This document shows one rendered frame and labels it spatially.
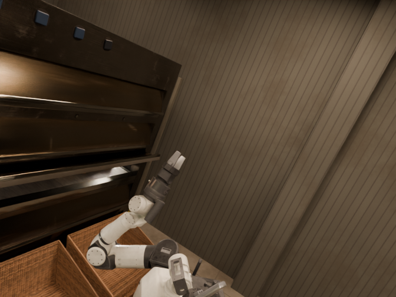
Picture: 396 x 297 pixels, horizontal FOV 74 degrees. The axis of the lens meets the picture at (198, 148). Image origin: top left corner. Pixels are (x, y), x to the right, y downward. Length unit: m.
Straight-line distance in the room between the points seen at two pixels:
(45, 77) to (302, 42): 2.48
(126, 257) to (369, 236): 2.61
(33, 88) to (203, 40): 2.38
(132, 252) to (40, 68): 0.85
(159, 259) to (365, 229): 2.50
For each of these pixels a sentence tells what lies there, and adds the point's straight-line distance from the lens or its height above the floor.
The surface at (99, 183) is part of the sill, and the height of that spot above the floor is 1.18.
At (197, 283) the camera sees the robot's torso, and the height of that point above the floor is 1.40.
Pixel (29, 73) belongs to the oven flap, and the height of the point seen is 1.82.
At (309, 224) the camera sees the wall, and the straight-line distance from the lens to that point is 3.20.
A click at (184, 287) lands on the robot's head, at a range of 0.88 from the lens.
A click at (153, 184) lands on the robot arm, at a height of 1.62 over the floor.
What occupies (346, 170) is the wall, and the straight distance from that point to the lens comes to 3.07.
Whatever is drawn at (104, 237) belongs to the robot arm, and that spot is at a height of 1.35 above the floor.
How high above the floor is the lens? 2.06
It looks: 14 degrees down
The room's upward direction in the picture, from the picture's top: 23 degrees clockwise
